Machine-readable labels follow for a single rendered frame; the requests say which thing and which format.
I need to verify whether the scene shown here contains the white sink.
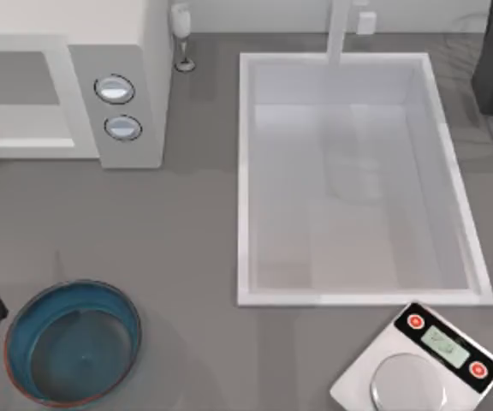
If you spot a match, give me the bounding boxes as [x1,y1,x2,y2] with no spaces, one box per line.
[236,51,493,307]

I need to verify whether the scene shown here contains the pale microwave oven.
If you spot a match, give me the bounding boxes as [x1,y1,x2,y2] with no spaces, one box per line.
[0,0,174,170]

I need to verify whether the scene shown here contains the small microwave knob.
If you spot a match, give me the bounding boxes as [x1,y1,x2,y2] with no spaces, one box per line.
[103,114,144,141]

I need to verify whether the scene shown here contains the large microwave knob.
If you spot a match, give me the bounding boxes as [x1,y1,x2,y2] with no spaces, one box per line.
[93,74,136,105]

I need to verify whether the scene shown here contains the clear wine glass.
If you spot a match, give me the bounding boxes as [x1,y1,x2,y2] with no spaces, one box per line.
[170,3,197,73]

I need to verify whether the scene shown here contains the tall white tap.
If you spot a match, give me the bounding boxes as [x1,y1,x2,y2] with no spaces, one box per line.
[325,0,370,66]

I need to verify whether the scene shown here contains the blue glass bowl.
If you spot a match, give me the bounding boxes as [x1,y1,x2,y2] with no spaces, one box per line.
[3,279,143,408]

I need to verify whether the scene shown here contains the white kitchen scale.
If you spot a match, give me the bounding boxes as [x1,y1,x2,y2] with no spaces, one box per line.
[329,301,493,411]

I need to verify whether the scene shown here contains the white wall socket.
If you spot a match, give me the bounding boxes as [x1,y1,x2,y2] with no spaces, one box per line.
[355,10,377,36]

